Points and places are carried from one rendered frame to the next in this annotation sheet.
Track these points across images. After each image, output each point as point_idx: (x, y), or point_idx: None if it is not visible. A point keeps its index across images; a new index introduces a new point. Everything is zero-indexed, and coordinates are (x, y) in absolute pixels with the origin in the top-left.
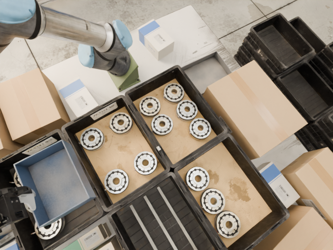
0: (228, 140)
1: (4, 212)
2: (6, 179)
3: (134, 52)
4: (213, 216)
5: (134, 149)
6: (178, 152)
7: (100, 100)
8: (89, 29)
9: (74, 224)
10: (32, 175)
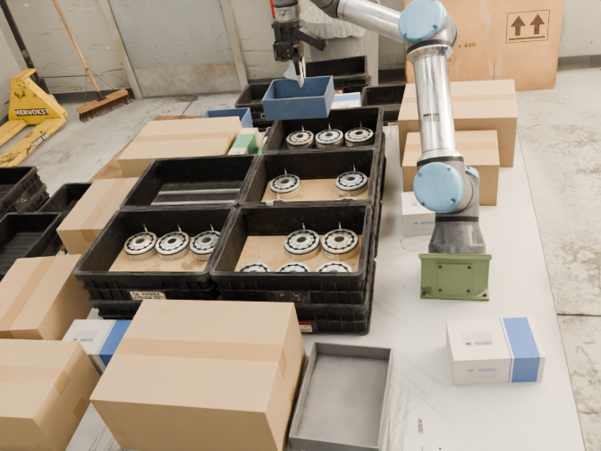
0: None
1: (281, 43)
2: (367, 122)
3: (494, 318)
4: None
5: None
6: (255, 248)
7: (424, 241)
8: (426, 120)
9: None
10: (323, 96)
